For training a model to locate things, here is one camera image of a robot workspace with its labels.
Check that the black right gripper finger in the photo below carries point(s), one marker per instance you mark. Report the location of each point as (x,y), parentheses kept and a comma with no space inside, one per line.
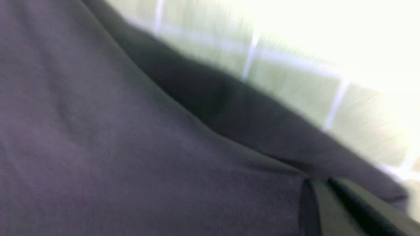
(342,208)

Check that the light green checkered tablecloth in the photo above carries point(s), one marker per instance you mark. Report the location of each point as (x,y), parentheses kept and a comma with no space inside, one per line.
(351,67)

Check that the dark gray long-sleeve shirt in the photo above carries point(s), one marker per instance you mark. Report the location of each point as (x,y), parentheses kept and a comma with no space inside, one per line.
(107,131)

